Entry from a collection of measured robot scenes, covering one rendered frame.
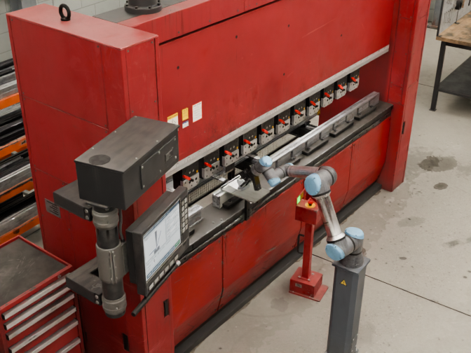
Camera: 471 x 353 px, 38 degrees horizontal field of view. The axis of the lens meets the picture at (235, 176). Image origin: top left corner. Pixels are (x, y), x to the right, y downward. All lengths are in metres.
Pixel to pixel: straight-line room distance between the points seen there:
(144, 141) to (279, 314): 2.34
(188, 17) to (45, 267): 1.59
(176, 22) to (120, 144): 0.91
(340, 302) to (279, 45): 1.71
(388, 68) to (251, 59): 2.07
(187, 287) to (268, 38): 1.66
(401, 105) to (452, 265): 1.47
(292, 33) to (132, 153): 2.01
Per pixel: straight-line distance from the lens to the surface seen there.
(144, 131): 3.20
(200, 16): 3.87
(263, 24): 4.41
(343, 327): 4.57
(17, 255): 4.16
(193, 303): 4.55
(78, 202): 3.18
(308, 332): 4.97
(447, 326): 5.22
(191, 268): 4.37
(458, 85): 8.51
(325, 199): 4.04
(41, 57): 3.69
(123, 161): 2.95
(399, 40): 6.08
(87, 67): 3.42
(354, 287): 4.36
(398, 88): 6.21
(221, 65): 4.13
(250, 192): 4.52
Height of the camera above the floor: 3.35
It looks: 30 degrees down
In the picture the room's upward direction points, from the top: straight up
